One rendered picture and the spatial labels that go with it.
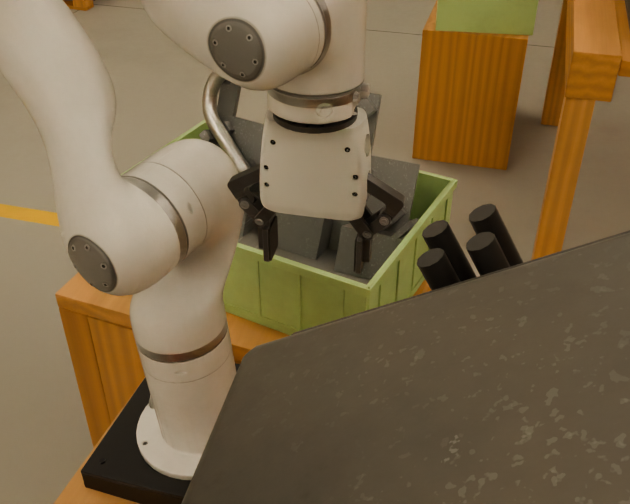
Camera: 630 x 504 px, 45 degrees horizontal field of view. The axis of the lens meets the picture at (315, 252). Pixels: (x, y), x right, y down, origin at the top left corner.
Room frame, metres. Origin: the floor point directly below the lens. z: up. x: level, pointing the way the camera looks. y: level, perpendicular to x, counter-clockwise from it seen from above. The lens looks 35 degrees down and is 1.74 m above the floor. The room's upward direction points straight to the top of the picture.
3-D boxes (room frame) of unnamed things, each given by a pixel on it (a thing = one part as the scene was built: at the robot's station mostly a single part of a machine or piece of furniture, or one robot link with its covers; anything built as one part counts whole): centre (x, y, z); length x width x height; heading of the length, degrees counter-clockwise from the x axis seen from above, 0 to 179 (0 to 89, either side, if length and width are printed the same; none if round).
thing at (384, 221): (0.61, -0.06, 1.32); 0.03 x 0.03 x 0.07; 78
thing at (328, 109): (0.63, 0.00, 1.47); 0.09 x 0.08 x 0.03; 78
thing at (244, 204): (0.64, 0.06, 1.32); 0.03 x 0.03 x 0.07; 78
